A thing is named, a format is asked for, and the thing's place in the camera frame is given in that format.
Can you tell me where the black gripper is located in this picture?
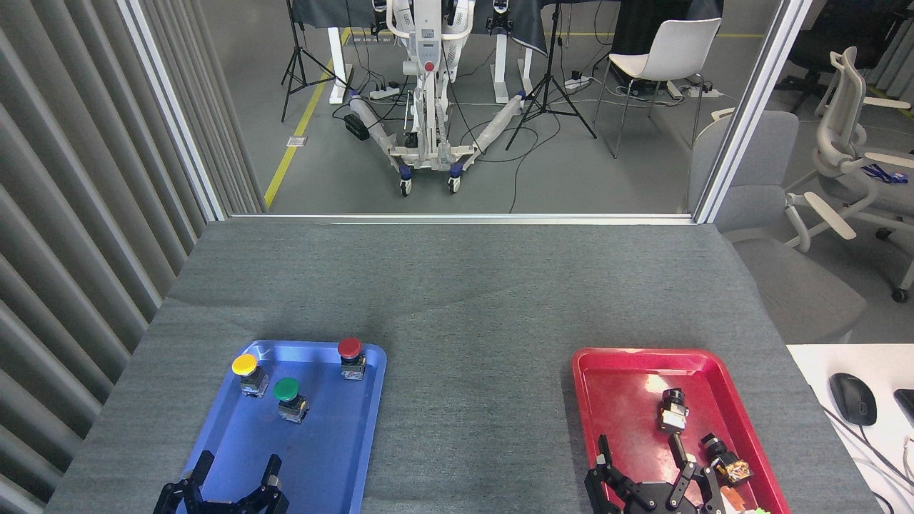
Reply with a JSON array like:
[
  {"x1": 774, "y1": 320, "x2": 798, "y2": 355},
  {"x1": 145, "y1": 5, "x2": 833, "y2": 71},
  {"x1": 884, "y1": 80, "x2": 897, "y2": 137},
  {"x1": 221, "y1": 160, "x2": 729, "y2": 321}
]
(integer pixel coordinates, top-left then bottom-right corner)
[
  {"x1": 153, "y1": 450, "x2": 290, "y2": 514},
  {"x1": 585, "y1": 432, "x2": 723, "y2": 514}
]

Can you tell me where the green push button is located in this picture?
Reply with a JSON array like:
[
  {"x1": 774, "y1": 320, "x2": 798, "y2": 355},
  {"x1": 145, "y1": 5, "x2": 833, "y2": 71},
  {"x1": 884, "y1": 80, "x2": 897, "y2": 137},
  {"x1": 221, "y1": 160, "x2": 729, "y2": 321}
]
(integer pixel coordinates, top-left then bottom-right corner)
[{"x1": 273, "y1": 378, "x2": 311, "y2": 425}]

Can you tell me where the yellow push button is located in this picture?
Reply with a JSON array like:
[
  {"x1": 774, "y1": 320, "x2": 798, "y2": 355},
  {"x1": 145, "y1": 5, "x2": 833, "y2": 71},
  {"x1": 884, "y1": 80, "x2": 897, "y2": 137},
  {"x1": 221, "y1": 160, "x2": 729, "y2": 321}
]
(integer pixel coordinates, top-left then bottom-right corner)
[{"x1": 231, "y1": 353, "x2": 270, "y2": 398}]

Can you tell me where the red push button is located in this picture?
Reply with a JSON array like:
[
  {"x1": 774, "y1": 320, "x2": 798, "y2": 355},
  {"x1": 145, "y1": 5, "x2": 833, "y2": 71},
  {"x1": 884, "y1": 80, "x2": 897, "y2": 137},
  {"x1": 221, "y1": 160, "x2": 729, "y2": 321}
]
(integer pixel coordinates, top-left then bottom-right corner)
[{"x1": 338, "y1": 338, "x2": 367, "y2": 381}]

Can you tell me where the red plastic tray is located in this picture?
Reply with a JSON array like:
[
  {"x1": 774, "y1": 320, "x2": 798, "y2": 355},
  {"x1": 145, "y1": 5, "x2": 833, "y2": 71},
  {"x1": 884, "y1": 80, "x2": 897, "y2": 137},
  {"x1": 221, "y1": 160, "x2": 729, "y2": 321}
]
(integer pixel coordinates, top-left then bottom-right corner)
[{"x1": 571, "y1": 348, "x2": 792, "y2": 514}]

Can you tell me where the blue plastic tray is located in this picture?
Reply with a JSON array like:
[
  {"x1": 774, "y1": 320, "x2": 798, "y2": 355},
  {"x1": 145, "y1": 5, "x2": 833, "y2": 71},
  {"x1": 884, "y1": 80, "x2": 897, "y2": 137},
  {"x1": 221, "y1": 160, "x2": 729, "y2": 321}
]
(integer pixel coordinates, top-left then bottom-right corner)
[{"x1": 179, "y1": 340, "x2": 388, "y2": 514}]

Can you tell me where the white desk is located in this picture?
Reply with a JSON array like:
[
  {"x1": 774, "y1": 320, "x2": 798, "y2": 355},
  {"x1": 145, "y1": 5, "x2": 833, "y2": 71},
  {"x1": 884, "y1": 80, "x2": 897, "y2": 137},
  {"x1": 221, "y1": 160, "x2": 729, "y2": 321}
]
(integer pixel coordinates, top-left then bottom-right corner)
[{"x1": 787, "y1": 344, "x2": 914, "y2": 514}]

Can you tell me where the black computer mouse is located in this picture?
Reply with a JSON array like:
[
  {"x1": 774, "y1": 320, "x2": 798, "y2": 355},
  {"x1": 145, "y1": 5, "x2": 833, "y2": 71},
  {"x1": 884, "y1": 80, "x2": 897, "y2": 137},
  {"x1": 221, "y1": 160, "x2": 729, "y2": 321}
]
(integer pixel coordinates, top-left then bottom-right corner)
[{"x1": 829, "y1": 373, "x2": 878, "y2": 427}]

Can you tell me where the grey upholstered chair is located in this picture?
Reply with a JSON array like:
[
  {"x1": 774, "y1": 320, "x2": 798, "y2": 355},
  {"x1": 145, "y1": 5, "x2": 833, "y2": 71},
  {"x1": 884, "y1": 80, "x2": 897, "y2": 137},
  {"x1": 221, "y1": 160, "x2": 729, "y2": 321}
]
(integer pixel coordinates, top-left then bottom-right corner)
[{"x1": 688, "y1": 110, "x2": 868, "y2": 344}]

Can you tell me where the white office chair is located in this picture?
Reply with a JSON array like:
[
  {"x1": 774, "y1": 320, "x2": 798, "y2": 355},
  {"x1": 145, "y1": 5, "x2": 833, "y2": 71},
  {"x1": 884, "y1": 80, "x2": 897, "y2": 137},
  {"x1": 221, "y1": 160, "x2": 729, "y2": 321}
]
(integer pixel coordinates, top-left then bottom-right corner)
[{"x1": 784, "y1": 46, "x2": 914, "y2": 303}]

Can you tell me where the black tripod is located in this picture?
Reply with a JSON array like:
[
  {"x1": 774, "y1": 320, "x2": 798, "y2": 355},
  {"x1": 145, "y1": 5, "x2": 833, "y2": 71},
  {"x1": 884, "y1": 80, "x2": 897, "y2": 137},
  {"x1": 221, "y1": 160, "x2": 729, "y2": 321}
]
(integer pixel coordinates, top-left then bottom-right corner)
[
  {"x1": 281, "y1": 0, "x2": 351, "y2": 123},
  {"x1": 506, "y1": 0, "x2": 598, "y2": 151}
]

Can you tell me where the white plastic chair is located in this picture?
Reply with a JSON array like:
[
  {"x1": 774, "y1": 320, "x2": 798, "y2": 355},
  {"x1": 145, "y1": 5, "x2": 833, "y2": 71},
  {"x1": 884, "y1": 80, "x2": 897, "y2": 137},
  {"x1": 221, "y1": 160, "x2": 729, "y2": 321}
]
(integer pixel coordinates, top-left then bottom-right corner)
[{"x1": 594, "y1": 18, "x2": 723, "y2": 159}]

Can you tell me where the white table with black cloth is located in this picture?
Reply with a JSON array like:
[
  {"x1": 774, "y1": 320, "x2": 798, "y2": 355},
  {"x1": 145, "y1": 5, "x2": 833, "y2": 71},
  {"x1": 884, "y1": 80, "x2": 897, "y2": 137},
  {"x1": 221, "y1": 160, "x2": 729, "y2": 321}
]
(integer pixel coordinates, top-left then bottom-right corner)
[{"x1": 288, "y1": 0, "x2": 552, "y2": 106}]

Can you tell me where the black office chair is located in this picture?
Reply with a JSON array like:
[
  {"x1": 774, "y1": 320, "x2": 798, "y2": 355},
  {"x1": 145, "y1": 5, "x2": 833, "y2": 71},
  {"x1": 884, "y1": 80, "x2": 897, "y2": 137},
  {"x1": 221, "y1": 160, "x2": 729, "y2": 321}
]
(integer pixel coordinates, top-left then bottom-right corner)
[{"x1": 775, "y1": 0, "x2": 914, "y2": 95}]

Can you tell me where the white stand on wheels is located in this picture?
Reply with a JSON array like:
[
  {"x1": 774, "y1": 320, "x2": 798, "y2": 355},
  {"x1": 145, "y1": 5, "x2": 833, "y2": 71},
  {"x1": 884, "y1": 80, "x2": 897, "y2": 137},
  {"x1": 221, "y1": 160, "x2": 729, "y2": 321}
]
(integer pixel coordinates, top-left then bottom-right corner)
[{"x1": 348, "y1": 0, "x2": 529, "y2": 197}]

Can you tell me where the black knob switch silver base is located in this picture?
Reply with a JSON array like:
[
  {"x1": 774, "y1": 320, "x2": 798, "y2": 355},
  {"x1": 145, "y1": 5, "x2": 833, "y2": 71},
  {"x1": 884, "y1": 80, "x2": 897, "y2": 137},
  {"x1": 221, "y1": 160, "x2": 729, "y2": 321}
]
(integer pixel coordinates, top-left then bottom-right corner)
[{"x1": 657, "y1": 388, "x2": 690, "y2": 435}]

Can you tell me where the black knob switch gold base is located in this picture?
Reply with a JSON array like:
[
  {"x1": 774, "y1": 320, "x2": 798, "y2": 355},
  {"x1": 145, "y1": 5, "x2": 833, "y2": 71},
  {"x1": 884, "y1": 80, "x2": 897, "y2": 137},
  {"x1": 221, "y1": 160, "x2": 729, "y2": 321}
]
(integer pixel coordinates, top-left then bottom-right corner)
[{"x1": 698, "y1": 433, "x2": 754, "y2": 488}]

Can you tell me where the silver frame rail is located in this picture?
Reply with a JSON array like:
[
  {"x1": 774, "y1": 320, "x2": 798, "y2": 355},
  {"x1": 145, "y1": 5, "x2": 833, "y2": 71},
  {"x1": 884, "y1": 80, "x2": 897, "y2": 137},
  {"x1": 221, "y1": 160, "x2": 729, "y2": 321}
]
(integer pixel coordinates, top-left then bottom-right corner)
[{"x1": 228, "y1": 212, "x2": 697, "y2": 226}]

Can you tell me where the silver frame post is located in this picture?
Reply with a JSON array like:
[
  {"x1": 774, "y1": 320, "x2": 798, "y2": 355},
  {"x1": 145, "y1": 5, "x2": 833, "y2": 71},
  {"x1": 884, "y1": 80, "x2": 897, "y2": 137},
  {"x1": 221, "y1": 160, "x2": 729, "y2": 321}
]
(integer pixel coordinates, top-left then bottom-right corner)
[
  {"x1": 118, "y1": 0, "x2": 229, "y2": 223},
  {"x1": 694, "y1": 0, "x2": 814, "y2": 224}
]

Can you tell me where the blue lanyard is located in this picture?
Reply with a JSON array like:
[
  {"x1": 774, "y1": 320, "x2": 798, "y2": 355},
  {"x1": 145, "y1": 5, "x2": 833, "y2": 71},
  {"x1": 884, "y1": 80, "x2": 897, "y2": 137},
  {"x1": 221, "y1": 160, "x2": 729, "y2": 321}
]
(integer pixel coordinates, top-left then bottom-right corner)
[{"x1": 861, "y1": 163, "x2": 908, "y2": 185}]

